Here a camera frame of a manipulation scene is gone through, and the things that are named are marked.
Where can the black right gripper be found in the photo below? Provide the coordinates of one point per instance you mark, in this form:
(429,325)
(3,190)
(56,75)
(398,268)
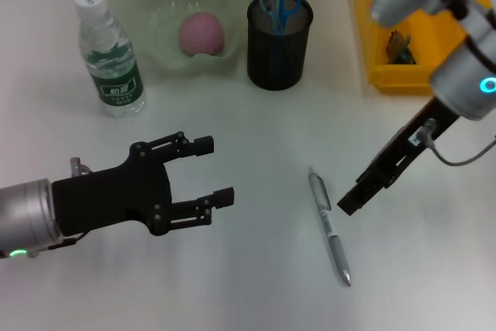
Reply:
(422,125)

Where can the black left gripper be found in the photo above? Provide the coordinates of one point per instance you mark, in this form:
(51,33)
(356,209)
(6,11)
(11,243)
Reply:
(108,195)

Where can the silver ballpoint pen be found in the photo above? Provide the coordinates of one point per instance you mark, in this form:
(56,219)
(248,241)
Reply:
(329,230)

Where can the pink toy peach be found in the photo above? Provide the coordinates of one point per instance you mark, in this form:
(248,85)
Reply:
(201,34)

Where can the clear green-label water bottle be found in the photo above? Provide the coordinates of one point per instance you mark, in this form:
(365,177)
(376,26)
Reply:
(112,67)

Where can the green plastic wrapper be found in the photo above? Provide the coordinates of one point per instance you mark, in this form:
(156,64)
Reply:
(401,50)

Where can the blue scissors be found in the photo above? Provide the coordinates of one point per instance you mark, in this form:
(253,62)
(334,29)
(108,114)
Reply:
(279,9)

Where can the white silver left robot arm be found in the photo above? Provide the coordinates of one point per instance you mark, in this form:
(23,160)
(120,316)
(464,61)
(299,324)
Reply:
(23,214)

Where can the black mesh pen holder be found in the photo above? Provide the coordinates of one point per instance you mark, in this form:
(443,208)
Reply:
(271,63)

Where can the translucent green fruit plate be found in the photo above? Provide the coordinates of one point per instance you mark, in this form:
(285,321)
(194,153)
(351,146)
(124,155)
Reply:
(155,9)

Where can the yellow plastic bin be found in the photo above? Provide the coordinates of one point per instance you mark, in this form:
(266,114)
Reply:
(422,36)

